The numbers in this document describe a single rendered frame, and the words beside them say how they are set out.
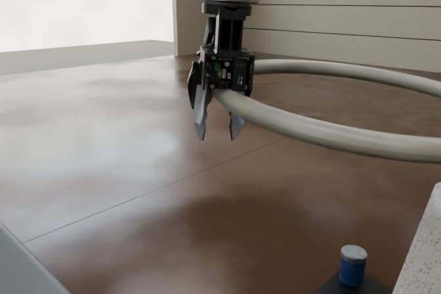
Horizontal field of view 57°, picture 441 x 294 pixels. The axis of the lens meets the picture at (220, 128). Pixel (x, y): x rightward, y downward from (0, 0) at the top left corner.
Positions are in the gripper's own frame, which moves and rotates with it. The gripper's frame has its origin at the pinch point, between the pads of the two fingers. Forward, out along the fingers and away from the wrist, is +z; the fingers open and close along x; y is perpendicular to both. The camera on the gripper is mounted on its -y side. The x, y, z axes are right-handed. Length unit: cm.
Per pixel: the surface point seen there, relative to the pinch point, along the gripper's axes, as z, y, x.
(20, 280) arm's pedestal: 4.7, 28.5, -22.3
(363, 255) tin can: 74, -60, 71
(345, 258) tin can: 76, -61, 64
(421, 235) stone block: 18.2, 5.2, 38.0
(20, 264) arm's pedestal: 4.8, 26.0, -23.2
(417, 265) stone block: 21.3, 9.3, 35.2
